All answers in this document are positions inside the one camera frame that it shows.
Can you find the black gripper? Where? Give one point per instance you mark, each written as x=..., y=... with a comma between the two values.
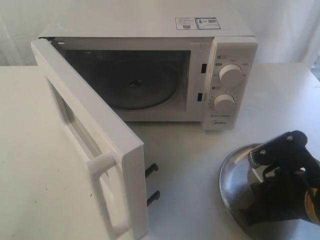
x=290, y=189

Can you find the white microwave door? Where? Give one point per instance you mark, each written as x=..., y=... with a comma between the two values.
x=113, y=153

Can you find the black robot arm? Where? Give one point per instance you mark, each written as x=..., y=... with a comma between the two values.
x=290, y=189

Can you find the white microwave oven body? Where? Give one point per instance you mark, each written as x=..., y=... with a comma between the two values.
x=197, y=59

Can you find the glass microwave turntable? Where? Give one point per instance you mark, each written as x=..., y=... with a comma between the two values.
x=138, y=85

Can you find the round silver metal plate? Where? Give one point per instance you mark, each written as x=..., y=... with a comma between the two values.
x=235, y=177

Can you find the white curtain backdrop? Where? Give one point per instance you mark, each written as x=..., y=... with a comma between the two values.
x=287, y=31

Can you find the blue white warning sticker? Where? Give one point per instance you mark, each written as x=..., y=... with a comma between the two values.
x=197, y=23

